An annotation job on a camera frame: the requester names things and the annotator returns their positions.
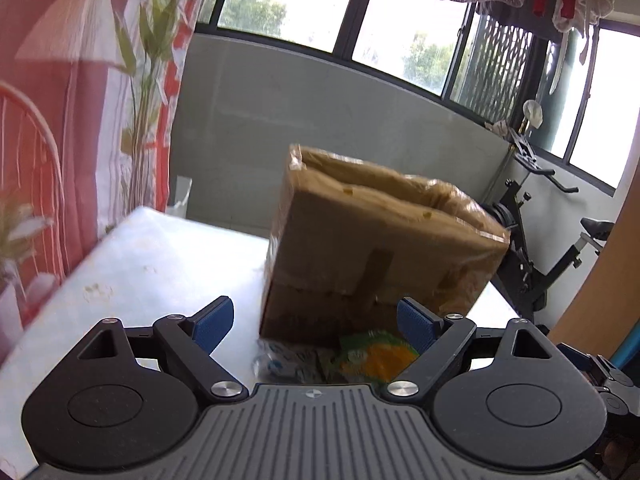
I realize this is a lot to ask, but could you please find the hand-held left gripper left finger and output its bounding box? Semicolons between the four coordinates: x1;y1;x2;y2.
76;296;250;401

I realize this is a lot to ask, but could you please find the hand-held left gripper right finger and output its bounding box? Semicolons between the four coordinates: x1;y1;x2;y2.
387;297;559;401

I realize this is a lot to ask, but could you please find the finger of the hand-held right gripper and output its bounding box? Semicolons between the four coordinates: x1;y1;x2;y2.
557;342;601;376

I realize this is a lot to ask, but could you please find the green snack packet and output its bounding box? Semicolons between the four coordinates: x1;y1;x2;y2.
336;330;421;385

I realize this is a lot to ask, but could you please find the brown cardboard box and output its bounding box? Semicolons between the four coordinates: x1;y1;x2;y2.
258;144;511;348

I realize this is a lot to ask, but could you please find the brown wooden board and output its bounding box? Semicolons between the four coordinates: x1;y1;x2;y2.
547;199;640;367

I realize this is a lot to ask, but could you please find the white snack packet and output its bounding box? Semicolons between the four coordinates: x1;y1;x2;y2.
252;339;342;386

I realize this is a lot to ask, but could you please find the black exercise bike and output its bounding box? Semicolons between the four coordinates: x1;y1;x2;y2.
479;127;617;326

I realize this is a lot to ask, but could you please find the white cloth on bike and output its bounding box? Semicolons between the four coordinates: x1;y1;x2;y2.
522;100;544;129

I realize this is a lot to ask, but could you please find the pink printed curtain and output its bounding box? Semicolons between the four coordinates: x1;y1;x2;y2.
0;0;236;361

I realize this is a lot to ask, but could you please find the black framed window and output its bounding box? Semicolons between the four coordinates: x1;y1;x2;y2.
196;0;640;197

